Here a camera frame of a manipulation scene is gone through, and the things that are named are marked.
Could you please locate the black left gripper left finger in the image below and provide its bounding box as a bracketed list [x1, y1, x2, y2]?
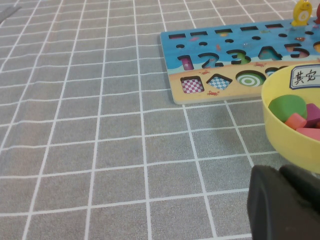
[246, 164, 320, 240]

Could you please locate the pink wooden trapezoid block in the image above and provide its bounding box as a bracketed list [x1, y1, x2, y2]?
[295, 127, 320, 141]

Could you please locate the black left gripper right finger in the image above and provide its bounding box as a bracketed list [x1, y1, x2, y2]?
[279, 164, 320, 215]

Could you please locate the paper label on yellow bowl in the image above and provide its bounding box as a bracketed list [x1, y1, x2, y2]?
[289, 64, 320, 90]

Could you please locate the yellow plastic bowl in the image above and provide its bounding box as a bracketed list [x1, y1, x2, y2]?
[260, 65, 320, 173]

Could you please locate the magenta wooden block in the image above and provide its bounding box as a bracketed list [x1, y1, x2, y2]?
[305, 103, 320, 129]

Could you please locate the blue ocean wooden puzzle board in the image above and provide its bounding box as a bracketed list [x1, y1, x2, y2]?
[159, 17, 320, 105]

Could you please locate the green wooden circle block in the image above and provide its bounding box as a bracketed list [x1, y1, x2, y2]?
[268, 94, 308, 123]

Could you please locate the yellow wooden fish piece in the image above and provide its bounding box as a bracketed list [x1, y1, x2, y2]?
[290, 0, 313, 27]

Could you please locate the grey grid tablecloth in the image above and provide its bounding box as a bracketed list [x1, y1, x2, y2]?
[0, 0, 320, 240]

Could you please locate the coral wooden heart block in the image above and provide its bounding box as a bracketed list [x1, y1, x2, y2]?
[284, 112, 308, 130]

